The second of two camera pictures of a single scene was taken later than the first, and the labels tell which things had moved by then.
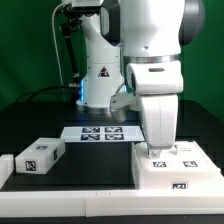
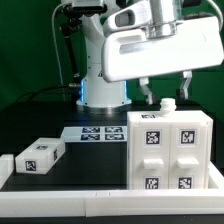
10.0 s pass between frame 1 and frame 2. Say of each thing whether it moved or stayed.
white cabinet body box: moved
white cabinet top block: stayed
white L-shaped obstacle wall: stayed
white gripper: moved
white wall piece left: stayed
